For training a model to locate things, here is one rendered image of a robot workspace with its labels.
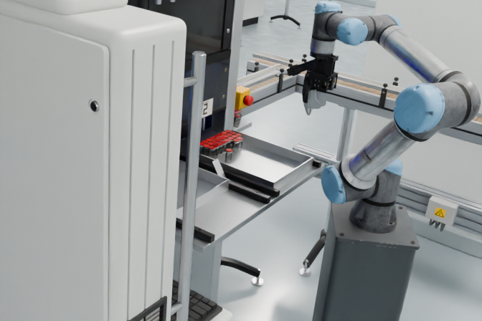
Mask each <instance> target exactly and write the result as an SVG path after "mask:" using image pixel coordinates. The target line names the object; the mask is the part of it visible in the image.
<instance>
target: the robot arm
mask: <svg viewBox="0 0 482 321"><path fill-rule="evenodd" d="M340 12H341V5H340V4H339V3H336V2H333V1H320V2H318V3H317V5H316V11H315V14H314V21H313V31H312V37H311V45H310V50H311V51H310V56H311V57H314V58H315V59H312V60H310V61H308V62H304V63H302V64H299V65H298V64H293V65H292V66H291V67H290V68H288V69H287V72H288V76H297V75H299V74H300V73H301V72H303V71H306V70H307V73H306V75H305V78H304V81H303V91H302V97H303V105H304V108H305V110H306V113H307V115H310V114H311V112H312V109H319V108H321V106H325V105H326V100H325V99H324V98H322V96H321V93H322V92H323V93H326V91H327V90H333V89H336V83H337V78H338V73H337V72H334V69H335V64H336V61H337V60H338V59H339V56H338V55H335V54H333V53H334V48H335V43H336V39H337V40H339V41H341V42H343V43H344V44H349V45H352V46H356V45H359V44H361V43H362V42H368V41H375V42H377V43H378V44H379V45H380V46H381V47H383V48H384V49H385V50H386V51H387V52H389V53H390V54H391V55H392V56H393V57H394V58H395V59H396V60H397V61H398V62H399V63H401V64H402V65H403V66H404V67H405V68H407V69H408V70H409V71H410V72H411V73H413V75H414V76H416V78H418V79H419V80H420V81H421V82H422V83H420V84H416V85H413V86H409V87H407V88H405V89H404V90H403V91H401V93H400V94H399V95H398V96H397V99H396V100H395V103H396V106H394V113H393V119H392V120H391V121H390V122H389V123H388V124H387V125H385V126H384V127H383V128H382V129H381V130H380V131H379V132H378V133H377V134H376V135H375V136H374V137H373V138H372V139H371V140H370V141H369V142H368V143H367V144H366V145H365V146H364V147H363V148H362V149H361V150H360V151H359V152H358V153H356V154H350V155H347V156H346V157H345V158H344V159H343V160H342V161H341V162H340V163H338V164H336V165H334V166H333V165H330V166H327V167H325V168H324V169H323V172H322V174H321V184H322V188H323V192H324V193H325V195H326V197H327V199H328V200H329V201H331V202H332V203H346V202H350V201H356V202H355V203H354V205H353V206H352V208H351V211H350V215H349V219H350V221H351V222H352V224H353V225H355V226H356V227H358V228H360V229H362V230H365V231H368V232H372V233H378V234H384V233H389V232H391V231H394V230H395V228H396V226H397V211H396V206H395V203H396V199H397V193H398V190H399V186H400V180H401V176H402V169H403V164H402V162H401V161H400V160H399V159H398V157H399V156H400V155H402V154H403V153H404V152H405V151H406V150H407V149H408V148H410V147H411V146H412V145H413V144H414V143H416V142H420V143H421V142H425V141H426V140H428V139H430V138H431V137H432V136H433V135H434V134H436V132H438V131H439V130H442V129H443V128H452V127H458V126H462V125H465V124H467V123H469V122H470V121H472V120H473V119H474V117H475V116H476V115H477V114H478V111H479V109H480V106H481V96H480V93H479V91H478V89H477V87H476V86H475V84H474V83H473V82H472V81H471V80H470V79H469V78H468V77H466V76H465V75H464V74H463V73H462V72H461V71H459V70H452V69H451V68H449V67H448V66H447V65H446V64H444V63H443V62H442V61H440V60H439V59H438V58H437V57H436V56H435V55H433V54H432V53H431V52H429V51H428V50H427V49H426V48H424V47H423V46H422V45H421V44H420V43H419V42H417V41H416V40H415V39H413V38H412V37H411V36H410V35H409V34H408V33H406V32H405V31H404V30H402V25H401V23H400V20H399V19H398V18H397V17H396V16H391V15H386V14H383V15H379V16H347V15H345V14H342V13H340ZM335 79H336V82H335ZM334 83H335V84H334Z"/></svg>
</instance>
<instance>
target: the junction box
mask: <svg viewBox="0 0 482 321"><path fill-rule="evenodd" d="M458 207H459V205H458V204H456V203H452V202H449V201H446V200H443V199H441V198H437V197H435V196H432V197H431V198H430V199H429V201H428V205H427V211H426V214H425V217H427V218H429V219H432V220H435V221H439V222H440V223H443V224H447V225H448V226H452V225H453V223H454V222H455V218H456V214H457V211H458Z"/></svg>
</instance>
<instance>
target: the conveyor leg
mask: <svg viewBox="0 0 482 321"><path fill-rule="evenodd" d="M338 106H340V107H344V114H343V119H342V124H341V132H340V137H339V145H338V150H337V154H336V160H337V161H339V162H341V161H342V160H343V159H344V158H345V157H346V156H347V153H348V148H349V141H350V136H351V129H352V124H353V119H354V112H355V109H352V108H350V107H345V106H342V105H338ZM330 212H331V203H330V201H329V205H328V210H327V215H326V223H325V227H324V232H325V233H326V234H327V229H328V224H329V217H330Z"/></svg>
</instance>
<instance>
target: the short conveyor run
mask: <svg viewBox="0 0 482 321"><path fill-rule="evenodd" d="M255 65H256V67H255V69H254V73H252V74H250V75H247V76H244V77H241V78H239V79H237V85H239V86H243V87H247V88H250V89H251V91H250V96H252V97H253V99H254V100H253V104H252V105H251V106H248V107H245V108H243V109H241V110H240V111H242V114H241V115H242V117H243V116H245V115H248V114H250V113H252V112H254V111H256V110H259V109H260V108H262V107H265V106H267V105H269V104H272V103H274V102H276V101H278V100H281V99H283V98H284V97H287V96H289V95H292V94H293V93H295V91H296V80H297V76H288V74H285V73H286V72H287V69H288V68H290V67H288V68H285V69H283V68H280V64H277V65H274V66H272V67H269V68H266V69H263V70H259V67H258V65H259V62H255ZM278 68H280V71H279V70H277V69H278Z"/></svg>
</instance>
